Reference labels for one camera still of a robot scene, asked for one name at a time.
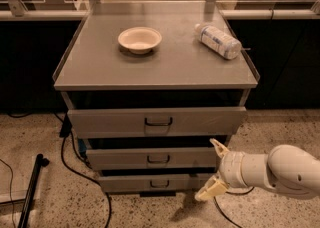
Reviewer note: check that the white bowl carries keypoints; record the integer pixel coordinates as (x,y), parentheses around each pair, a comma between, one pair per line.
(140,40)

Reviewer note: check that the white horizontal rail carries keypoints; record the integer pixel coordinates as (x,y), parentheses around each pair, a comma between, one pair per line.
(52,15)

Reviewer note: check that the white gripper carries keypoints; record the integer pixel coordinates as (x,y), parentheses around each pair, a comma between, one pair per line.
(229,168)

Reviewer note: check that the grey drawer cabinet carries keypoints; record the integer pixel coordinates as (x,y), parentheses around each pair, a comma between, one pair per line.
(98,73)

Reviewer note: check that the black pole on floor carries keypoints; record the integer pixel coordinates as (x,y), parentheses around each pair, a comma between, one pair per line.
(40,162)

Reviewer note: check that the grey drawer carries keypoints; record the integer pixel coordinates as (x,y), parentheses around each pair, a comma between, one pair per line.
(147,183)
(156,122)
(153,158)

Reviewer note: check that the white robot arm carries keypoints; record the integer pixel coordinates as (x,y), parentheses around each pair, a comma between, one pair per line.
(286,170)

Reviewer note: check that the clear plastic water bottle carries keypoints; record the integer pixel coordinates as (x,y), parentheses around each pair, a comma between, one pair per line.
(217,40)

